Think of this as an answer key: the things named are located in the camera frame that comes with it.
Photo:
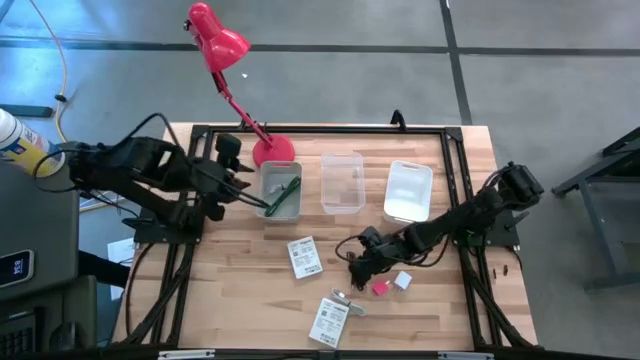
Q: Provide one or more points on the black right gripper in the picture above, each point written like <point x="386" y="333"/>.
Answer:
<point x="380" y="250"/>

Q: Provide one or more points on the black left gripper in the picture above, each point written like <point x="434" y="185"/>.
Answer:
<point x="220" y="190"/>

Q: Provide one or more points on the green pen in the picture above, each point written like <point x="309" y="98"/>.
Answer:
<point x="282" y="196"/>

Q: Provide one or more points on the white labelled cardboard box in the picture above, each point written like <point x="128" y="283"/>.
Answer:
<point x="305" y="257"/>

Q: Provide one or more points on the white card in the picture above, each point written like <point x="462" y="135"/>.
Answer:
<point x="327" y="322"/>

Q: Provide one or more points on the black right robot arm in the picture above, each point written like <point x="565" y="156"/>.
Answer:
<point x="470" y="215"/>

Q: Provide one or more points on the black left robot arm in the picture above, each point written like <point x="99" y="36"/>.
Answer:
<point x="145" y="160"/>

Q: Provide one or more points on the grey plastic bin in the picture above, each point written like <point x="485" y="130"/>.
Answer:
<point x="270" y="175"/>

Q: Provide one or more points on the clear plastic bin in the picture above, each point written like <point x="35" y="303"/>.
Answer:
<point x="342" y="185"/>

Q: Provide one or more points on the white plastic bin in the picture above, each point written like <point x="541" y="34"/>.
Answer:
<point x="407" y="192"/>

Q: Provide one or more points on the pink charger cube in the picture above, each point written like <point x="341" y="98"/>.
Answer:
<point x="380" y="288"/>

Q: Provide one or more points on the white charger cube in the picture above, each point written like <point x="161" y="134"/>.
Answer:
<point x="402" y="280"/>

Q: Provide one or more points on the red desk lamp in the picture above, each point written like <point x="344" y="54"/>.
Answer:
<point x="220" y="45"/>

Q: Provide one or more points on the white paper sheet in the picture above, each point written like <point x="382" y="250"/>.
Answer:
<point x="120" y="249"/>

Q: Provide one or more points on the grey cart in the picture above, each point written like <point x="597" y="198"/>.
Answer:
<point x="40" y="225"/>

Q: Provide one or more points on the yellow wipes canister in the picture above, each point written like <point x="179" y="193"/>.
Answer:
<point x="30" y="147"/>

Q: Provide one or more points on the black computer case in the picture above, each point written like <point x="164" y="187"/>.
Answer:
<point x="50" y="310"/>

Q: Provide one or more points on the black smartphone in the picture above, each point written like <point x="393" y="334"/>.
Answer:
<point x="15" y="267"/>

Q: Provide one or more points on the dark metal table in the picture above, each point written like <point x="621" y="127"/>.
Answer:
<point x="615" y="220"/>

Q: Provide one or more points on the black metal table frame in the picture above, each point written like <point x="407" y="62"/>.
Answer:
<point x="350" y="130"/>

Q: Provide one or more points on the silver metal bracket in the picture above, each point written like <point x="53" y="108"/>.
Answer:
<point x="465" y="356"/>
<point x="185" y="354"/>

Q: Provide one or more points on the black frame bracket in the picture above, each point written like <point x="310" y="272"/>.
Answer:
<point x="398" y="121"/>

